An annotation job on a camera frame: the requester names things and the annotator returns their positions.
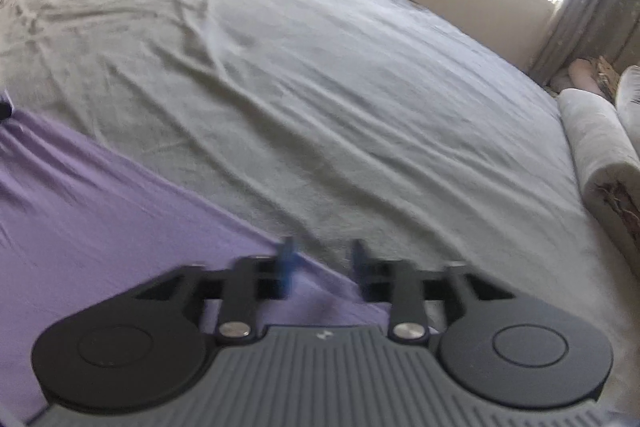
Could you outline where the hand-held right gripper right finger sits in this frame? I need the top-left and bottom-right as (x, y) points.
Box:
(350, 239), (516, 340)

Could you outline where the rolled grey pink quilt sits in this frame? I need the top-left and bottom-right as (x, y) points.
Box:
(557, 88), (640, 278)

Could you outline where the bed with grey sheet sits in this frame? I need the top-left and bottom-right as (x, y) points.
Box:
(0, 0), (640, 427)

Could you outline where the pink cloth bundle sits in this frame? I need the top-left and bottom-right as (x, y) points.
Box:
(550, 56), (621, 100)

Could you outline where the lilac shirt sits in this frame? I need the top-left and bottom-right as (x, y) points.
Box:
(0, 107), (396, 423)

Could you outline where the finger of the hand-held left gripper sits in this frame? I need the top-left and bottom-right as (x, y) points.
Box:
(0, 89), (16, 124)

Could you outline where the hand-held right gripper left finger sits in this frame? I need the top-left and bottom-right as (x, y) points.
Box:
(135, 237), (301, 340)

